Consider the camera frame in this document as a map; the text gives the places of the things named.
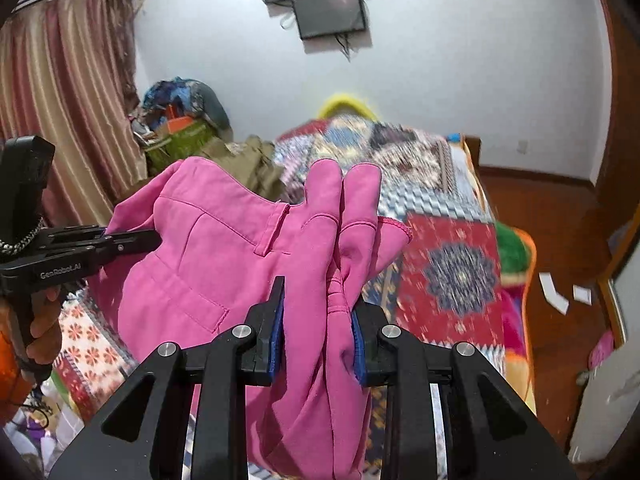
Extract brown wooden door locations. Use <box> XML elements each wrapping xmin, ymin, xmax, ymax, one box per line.
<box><xmin>596</xmin><ymin>0</ymin><xmax>639</xmax><ymax>250</ymax></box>

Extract patchwork patterned bedspread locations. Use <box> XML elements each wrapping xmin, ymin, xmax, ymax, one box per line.
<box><xmin>49</xmin><ymin>115</ymin><xmax>509</xmax><ymax>480</ymax></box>

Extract striped pink beige curtain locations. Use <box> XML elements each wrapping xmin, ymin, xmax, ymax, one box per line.
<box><xmin>1</xmin><ymin>0</ymin><xmax>146</xmax><ymax>226</ymax></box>

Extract small white paper piece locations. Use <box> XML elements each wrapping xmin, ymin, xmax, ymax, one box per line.
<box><xmin>573</xmin><ymin>285</ymin><xmax>592</xmax><ymax>306</ymax></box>

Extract folded khaki pants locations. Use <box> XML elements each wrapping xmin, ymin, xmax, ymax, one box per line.
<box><xmin>198</xmin><ymin>136</ymin><xmax>284</xmax><ymax>202</ymax></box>

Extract left hand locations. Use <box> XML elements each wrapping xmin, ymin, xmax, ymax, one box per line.
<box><xmin>1</xmin><ymin>287</ymin><xmax>62</xmax><ymax>365</ymax></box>

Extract yellow pillow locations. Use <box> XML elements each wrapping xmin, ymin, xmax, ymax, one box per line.
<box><xmin>317</xmin><ymin>93</ymin><xmax>378</xmax><ymax>122</ymax></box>

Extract small black wall monitor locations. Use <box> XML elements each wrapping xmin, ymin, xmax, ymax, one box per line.
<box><xmin>293</xmin><ymin>0</ymin><xmax>367</xmax><ymax>40</ymax></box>

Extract green orange blanket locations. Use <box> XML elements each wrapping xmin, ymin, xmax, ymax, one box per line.
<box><xmin>496</xmin><ymin>222</ymin><xmax>537</xmax><ymax>413</ymax></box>

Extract orange sleeve forearm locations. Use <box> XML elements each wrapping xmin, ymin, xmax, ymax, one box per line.
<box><xmin>0</xmin><ymin>334</ymin><xmax>32</xmax><ymax>425</ymax></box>

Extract green storage bag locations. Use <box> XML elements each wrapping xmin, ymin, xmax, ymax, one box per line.
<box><xmin>143</xmin><ymin>120</ymin><xmax>216</xmax><ymax>176</ymax></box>

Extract pink pants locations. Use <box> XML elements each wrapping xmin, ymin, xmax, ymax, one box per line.
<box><xmin>86</xmin><ymin>155</ymin><xmax>414</xmax><ymax>480</ymax></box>

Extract pile of clothes bundle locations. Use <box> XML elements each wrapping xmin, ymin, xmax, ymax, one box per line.
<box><xmin>129</xmin><ymin>77</ymin><xmax>231</xmax><ymax>132</ymax></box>

